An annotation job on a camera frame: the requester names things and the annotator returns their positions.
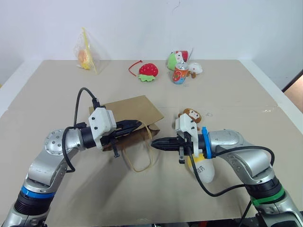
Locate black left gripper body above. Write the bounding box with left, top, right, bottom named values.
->
left=98, top=120, right=126, bottom=148

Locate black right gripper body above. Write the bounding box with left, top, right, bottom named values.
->
left=176, top=131, right=198, bottom=156

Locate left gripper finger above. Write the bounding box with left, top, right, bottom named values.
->
left=121, top=119, right=143, bottom=129
left=117, top=125, right=141, bottom=139

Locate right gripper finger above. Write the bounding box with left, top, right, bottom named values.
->
left=152, top=144, right=179, bottom=152
left=151, top=137, right=178, bottom=146

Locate brown paper bag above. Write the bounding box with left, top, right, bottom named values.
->
left=89, top=95, right=165, bottom=173

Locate brown monkey plush toy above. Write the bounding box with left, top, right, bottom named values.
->
left=178, top=108, right=203, bottom=125

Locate white and yellow plush toy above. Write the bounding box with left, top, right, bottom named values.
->
left=187, top=152, right=215, bottom=184

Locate red strawberry plush toy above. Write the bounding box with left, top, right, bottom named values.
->
left=137, top=62, right=159, bottom=83

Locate colourful drink can plush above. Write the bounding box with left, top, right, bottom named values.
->
left=171, top=61, right=189, bottom=85

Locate green red white plush toy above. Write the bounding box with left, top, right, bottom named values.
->
left=167, top=50, right=189, bottom=70

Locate white round plush toy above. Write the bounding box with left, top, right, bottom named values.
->
left=187, top=61, right=204, bottom=79

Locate orange yellow plush toy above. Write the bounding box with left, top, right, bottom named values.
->
left=77, top=49, right=93, bottom=70

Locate clear plastic bag yellow edge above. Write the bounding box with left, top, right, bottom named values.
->
left=73, top=26, right=107, bottom=76

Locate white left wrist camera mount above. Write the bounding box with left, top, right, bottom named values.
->
left=88, top=107, right=117, bottom=149

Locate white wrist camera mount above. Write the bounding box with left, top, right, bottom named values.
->
left=175, top=113, right=202, bottom=158
left=88, top=107, right=117, bottom=149

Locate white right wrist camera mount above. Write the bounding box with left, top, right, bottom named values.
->
left=175, top=113, right=202, bottom=158

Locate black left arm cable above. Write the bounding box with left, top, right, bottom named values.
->
left=62, top=87, right=106, bottom=174

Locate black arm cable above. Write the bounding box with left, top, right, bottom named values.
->
left=186, top=141, right=276, bottom=227
left=62, top=87, right=106, bottom=174

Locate red cord loop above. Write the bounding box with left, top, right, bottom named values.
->
left=128, top=60, right=143, bottom=77

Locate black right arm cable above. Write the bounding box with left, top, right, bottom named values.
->
left=186, top=141, right=276, bottom=227

